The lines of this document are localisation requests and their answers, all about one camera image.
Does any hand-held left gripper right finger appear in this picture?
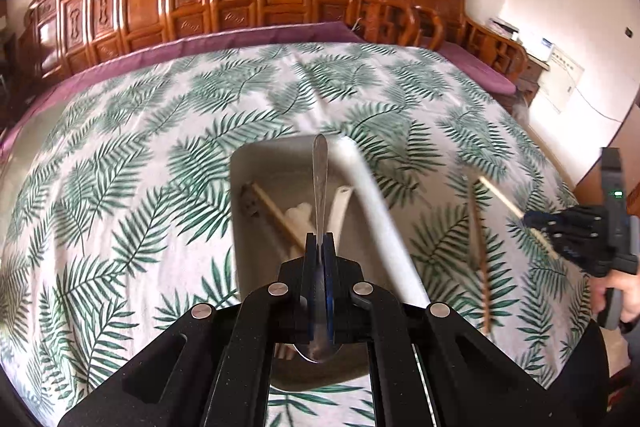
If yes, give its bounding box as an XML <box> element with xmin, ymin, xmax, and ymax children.
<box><xmin>322</xmin><ymin>232</ymin><xmax>566</xmax><ymax>427</ymax></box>

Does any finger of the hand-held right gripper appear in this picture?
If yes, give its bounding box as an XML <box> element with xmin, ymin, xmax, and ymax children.
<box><xmin>547</xmin><ymin>232</ymin><xmax>608</xmax><ymax>277</ymax></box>
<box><xmin>522</xmin><ymin>207</ymin><xmax>606</xmax><ymax>233</ymax></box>

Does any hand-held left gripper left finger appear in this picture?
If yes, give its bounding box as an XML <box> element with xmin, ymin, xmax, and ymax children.
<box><xmin>57</xmin><ymin>232</ymin><xmax>321</xmax><ymax>427</ymax></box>

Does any light wooden chopstick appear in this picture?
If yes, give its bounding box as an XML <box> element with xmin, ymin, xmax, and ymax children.
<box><xmin>477</xmin><ymin>176</ymin><xmax>557</xmax><ymax>254</ymax></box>
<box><xmin>251</xmin><ymin>183</ymin><xmax>307</xmax><ymax>254</ymax></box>

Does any metal tray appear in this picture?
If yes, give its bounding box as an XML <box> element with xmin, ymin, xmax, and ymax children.
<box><xmin>229</xmin><ymin>131</ymin><xmax>432</xmax><ymax>392</ymax></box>

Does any person's right forearm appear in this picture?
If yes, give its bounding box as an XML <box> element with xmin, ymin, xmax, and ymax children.
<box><xmin>618</xmin><ymin>326</ymin><xmax>640</xmax><ymax>368</ymax></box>

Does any person's right hand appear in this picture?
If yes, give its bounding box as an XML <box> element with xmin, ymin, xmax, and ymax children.
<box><xmin>591</xmin><ymin>274</ymin><xmax>640</xmax><ymax>335</ymax></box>

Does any beige door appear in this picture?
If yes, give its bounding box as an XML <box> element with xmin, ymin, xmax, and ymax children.
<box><xmin>575</xmin><ymin>99</ymin><xmax>640</xmax><ymax>198</ymax></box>

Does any person's dark clothing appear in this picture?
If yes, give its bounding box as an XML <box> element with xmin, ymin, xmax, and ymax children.
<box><xmin>545</xmin><ymin>321</ymin><xmax>611</xmax><ymax>427</ymax></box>

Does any wooden side cabinet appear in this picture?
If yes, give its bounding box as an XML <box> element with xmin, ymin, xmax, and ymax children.
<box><xmin>517</xmin><ymin>57</ymin><xmax>551</xmax><ymax>104</ymax></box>

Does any white box with blue label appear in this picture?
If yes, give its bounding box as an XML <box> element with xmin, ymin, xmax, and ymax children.
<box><xmin>522</xmin><ymin>34</ymin><xmax>554</xmax><ymax>60</ymax></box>

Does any wooden chair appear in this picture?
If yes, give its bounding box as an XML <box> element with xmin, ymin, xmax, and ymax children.
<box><xmin>462</xmin><ymin>17</ymin><xmax>529</xmax><ymax>82</ymax></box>
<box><xmin>347</xmin><ymin>0</ymin><xmax>421</xmax><ymax>50</ymax></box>
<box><xmin>412</xmin><ymin>4</ymin><xmax>447</xmax><ymax>52</ymax></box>

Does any white printer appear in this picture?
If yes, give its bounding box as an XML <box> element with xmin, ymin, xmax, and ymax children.
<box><xmin>487</xmin><ymin>18</ymin><xmax>521</xmax><ymax>38</ymax></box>

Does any leaf print bedsheet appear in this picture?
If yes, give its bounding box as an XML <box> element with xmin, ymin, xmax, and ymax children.
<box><xmin>0</xmin><ymin>43</ymin><xmax>597</xmax><ymax>427</ymax></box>

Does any white cable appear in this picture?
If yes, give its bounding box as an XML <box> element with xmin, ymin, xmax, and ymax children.
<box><xmin>572</xmin><ymin>87</ymin><xmax>624</xmax><ymax>124</ymax></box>

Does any white wall panel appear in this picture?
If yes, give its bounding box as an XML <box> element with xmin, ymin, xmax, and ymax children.
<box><xmin>545</xmin><ymin>47</ymin><xmax>586</xmax><ymax>115</ymax></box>

